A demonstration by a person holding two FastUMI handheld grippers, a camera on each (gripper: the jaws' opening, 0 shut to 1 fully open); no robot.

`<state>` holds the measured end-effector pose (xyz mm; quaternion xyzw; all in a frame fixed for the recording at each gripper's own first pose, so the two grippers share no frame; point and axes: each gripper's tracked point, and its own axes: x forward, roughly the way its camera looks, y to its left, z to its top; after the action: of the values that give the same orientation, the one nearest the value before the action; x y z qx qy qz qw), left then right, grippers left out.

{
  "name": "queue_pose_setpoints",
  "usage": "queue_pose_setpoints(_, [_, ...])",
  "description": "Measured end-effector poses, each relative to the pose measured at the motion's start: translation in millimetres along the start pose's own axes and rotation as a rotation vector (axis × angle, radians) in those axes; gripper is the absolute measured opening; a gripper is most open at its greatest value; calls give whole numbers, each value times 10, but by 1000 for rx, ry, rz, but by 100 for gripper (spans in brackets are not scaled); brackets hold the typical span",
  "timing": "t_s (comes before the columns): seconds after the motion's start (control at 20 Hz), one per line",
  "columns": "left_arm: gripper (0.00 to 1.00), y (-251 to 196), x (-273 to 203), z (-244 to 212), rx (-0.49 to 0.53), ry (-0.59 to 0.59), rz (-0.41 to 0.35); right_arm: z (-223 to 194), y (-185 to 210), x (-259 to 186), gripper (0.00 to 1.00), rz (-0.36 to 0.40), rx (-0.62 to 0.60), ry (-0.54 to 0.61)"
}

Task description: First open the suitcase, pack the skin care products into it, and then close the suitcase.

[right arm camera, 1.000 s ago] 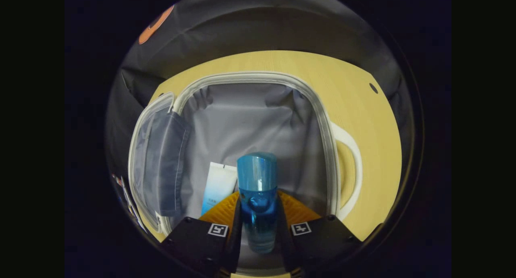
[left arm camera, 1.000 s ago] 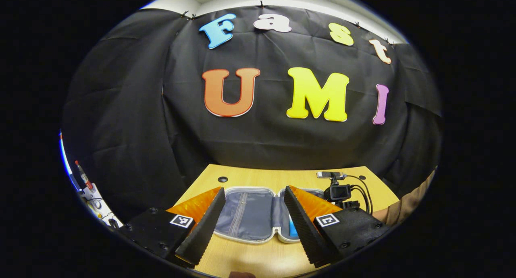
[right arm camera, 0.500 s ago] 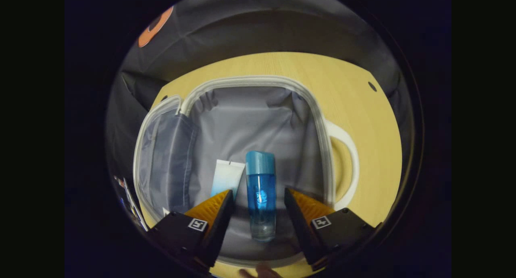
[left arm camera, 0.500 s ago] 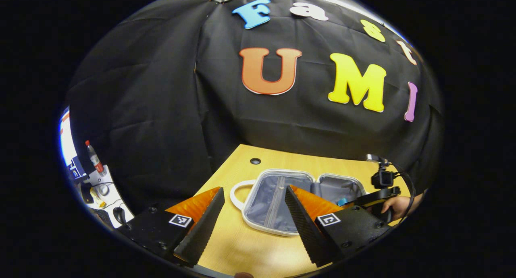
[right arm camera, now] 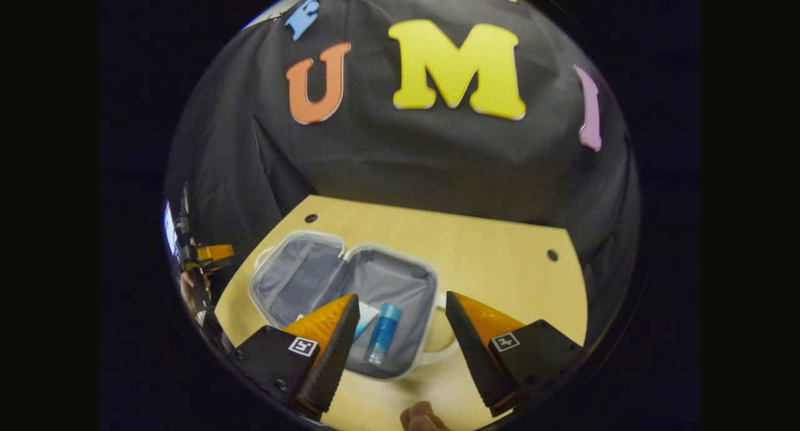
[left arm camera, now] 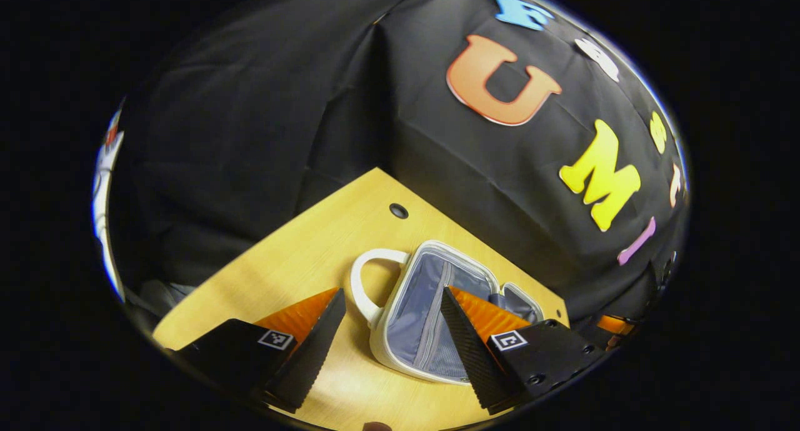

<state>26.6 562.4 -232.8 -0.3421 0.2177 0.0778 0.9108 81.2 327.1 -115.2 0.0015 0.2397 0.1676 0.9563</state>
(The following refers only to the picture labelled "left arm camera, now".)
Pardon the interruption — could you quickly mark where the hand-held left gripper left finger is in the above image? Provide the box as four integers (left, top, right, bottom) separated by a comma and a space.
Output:
172, 287, 346, 413

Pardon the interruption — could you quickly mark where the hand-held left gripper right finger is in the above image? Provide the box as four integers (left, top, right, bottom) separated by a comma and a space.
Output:
441, 286, 606, 415

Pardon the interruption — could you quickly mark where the small white suitcase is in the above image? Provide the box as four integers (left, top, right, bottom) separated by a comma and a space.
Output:
350, 240, 544, 385

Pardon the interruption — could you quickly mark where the black backdrop cloth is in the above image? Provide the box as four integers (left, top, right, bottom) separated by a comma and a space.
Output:
106, 0, 691, 332

